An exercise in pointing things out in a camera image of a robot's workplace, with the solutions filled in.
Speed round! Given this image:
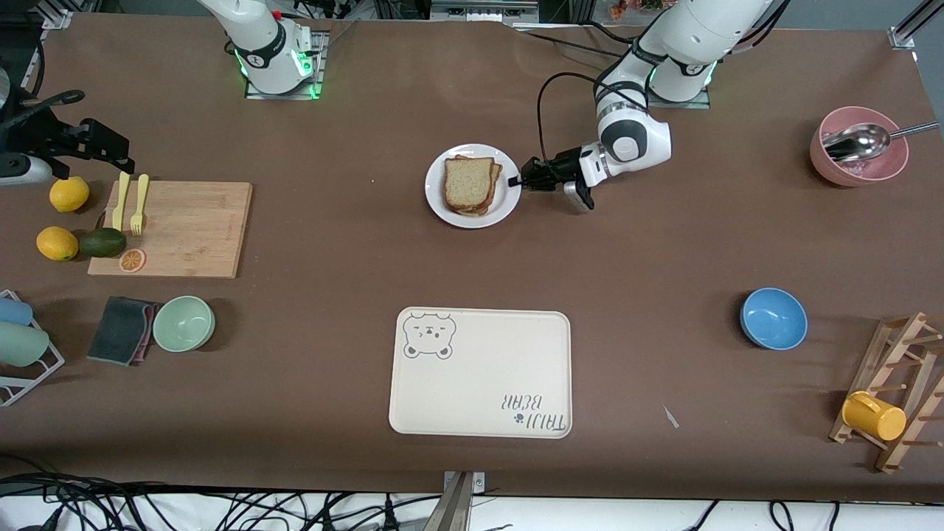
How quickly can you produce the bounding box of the aluminium frame rail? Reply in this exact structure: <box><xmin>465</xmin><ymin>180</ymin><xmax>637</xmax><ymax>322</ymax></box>
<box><xmin>22</xmin><ymin>0</ymin><xmax>74</xmax><ymax>93</ymax></box>
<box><xmin>889</xmin><ymin>0</ymin><xmax>944</xmax><ymax>51</ymax></box>

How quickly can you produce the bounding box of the brown bread slice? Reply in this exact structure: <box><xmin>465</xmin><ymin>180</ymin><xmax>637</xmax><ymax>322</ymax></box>
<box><xmin>444</xmin><ymin>156</ymin><xmax>496</xmax><ymax>211</ymax></box>
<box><xmin>446</xmin><ymin>153</ymin><xmax>504</xmax><ymax>217</ymax></box>

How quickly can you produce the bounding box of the dark green avocado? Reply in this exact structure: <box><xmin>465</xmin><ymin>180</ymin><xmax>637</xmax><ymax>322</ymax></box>
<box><xmin>78</xmin><ymin>227</ymin><xmax>128</xmax><ymax>259</ymax></box>

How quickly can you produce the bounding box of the white wire cup rack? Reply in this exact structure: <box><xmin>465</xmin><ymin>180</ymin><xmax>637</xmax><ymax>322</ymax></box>
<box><xmin>0</xmin><ymin>290</ymin><xmax>66</xmax><ymax>407</ymax></box>

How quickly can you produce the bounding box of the black table cable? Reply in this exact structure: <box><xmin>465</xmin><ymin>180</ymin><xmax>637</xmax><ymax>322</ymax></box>
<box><xmin>516</xmin><ymin>28</ymin><xmax>636</xmax><ymax>58</ymax></box>

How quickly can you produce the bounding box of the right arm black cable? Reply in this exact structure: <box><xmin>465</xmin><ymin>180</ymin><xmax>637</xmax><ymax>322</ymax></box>
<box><xmin>0</xmin><ymin>37</ymin><xmax>86</xmax><ymax>132</ymax></box>

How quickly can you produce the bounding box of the pale green bowl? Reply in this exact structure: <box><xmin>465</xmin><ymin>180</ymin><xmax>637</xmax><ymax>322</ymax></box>
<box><xmin>153</xmin><ymin>296</ymin><xmax>216</xmax><ymax>353</ymax></box>

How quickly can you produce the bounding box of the blue bowl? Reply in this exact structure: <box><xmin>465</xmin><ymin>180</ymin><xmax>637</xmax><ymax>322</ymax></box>
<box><xmin>740</xmin><ymin>288</ymin><xmax>808</xmax><ymax>350</ymax></box>

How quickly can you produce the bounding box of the light blue cup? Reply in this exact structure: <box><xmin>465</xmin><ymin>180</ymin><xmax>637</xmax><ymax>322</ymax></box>
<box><xmin>0</xmin><ymin>296</ymin><xmax>34</xmax><ymax>327</ymax></box>

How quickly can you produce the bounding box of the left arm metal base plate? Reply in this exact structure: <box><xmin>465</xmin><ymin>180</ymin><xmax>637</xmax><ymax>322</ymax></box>
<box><xmin>649</xmin><ymin>74</ymin><xmax>711</xmax><ymax>110</ymax></box>

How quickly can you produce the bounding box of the metal spoon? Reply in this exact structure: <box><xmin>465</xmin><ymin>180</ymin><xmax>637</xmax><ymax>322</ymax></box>
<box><xmin>822</xmin><ymin>120</ymin><xmax>941</xmax><ymax>163</ymax></box>

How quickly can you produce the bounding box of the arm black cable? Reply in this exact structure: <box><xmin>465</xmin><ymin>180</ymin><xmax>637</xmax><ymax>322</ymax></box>
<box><xmin>536</xmin><ymin>72</ymin><xmax>607</xmax><ymax>164</ymax></box>
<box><xmin>0</xmin><ymin>37</ymin><xmax>86</xmax><ymax>132</ymax></box>

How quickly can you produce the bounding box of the wooden mug rack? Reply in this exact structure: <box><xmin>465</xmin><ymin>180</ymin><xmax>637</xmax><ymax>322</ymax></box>
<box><xmin>828</xmin><ymin>312</ymin><xmax>944</xmax><ymax>473</ymax></box>

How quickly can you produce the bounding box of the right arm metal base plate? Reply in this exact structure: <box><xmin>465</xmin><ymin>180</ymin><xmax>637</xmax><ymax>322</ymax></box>
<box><xmin>246</xmin><ymin>29</ymin><xmax>327</xmax><ymax>100</ymax></box>

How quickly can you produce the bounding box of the yellow lemon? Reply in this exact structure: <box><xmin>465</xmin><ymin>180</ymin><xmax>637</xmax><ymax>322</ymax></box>
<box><xmin>36</xmin><ymin>226</ymin><xmax>80</xmax><ymax>262</ymax></box>
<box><xmin>49</xmin><ymin>176</ymin><xmax>91</xmax><ymax>214</ymax></box>

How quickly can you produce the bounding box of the pink bowl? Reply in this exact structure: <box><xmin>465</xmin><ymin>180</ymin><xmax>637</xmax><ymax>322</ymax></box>
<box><xmin>810</xmin><ymin>106</ymin><xmax>909</xmax><ymax>187</ymax></box>

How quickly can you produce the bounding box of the white round plate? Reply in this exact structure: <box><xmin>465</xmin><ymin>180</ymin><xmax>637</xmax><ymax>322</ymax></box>
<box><xmin>426</xmin><ymin>143</ymin><xmax>522</xmax><ymax>229</ymax></box>

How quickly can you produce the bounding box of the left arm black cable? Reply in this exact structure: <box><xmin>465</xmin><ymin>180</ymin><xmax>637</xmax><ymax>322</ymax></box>
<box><xmin>536</xmin><ymin>72</ymin><xmax>607</xmax><ymax>164</ymax></box>

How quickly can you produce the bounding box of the yellow plastic fork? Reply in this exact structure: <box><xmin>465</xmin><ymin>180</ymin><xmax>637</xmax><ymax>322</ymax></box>
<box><xmin>130</xmin><ymin>174</ymin><xmax>150</xmax><ymax>237</ymax></box>

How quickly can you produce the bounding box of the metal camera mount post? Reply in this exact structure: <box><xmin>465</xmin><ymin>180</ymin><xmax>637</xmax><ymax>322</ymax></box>
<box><xmin>424</xmin><ymin>471</ymin><xmax>486</xmax><ymax>531</ymax></box>

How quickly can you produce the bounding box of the pale green cup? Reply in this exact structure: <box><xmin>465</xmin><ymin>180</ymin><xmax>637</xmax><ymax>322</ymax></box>
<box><xmin>0</xmin><ymin>322</ymin><xmax>50</xmax><ymax>368</ymax></box>

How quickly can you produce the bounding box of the yellow plastic knife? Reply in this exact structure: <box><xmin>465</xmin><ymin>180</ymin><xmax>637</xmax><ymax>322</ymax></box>
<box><xmin>112</xmin><ymin>170</ymin><xmax>131</xmax><ymax>232</ymax></box>

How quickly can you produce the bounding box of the yellow mug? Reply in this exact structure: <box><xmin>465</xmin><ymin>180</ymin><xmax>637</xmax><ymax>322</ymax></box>
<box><xmin>841</xmin><ymin>391</ymin><xmax>907</xmax><ymax>442</ymax></box>

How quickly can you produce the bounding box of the cream bear print tray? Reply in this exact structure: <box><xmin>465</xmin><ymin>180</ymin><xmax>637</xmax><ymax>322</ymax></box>
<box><xmin>389</xmin><ymin>307</ymin><xmax>573</xmax><ymax>440</ymax></box>

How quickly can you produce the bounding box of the dark grey sponge cloth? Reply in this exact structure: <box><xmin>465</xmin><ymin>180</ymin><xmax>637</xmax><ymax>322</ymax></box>
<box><xmin>86</xmin><ymin>296</ymin><xmax>159</xmax><ymax>367</ymax></box>

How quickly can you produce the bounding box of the wooden cutting board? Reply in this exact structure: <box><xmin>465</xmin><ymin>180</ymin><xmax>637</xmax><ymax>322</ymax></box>
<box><xmin>87</xmin><ymin>181</ymin><xmax>254</xmax><ymax>280</ymax></box>

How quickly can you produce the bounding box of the black floor cable tangle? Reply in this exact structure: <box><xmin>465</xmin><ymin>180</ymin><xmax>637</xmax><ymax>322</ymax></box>
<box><xmin>0</xmin><ymin>472</ymin><xmax>443</xmax><ymax>531</ymax></box>

